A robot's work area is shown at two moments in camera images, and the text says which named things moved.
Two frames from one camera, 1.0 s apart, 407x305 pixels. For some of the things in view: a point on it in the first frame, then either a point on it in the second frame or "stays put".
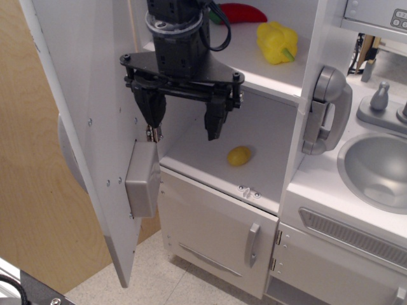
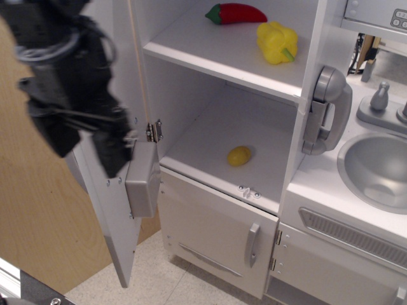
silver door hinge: (154, 134) stays put
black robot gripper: (182, 65) -> (69, 89)
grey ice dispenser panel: (143, 180) stays put
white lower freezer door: (217, 233) stays put
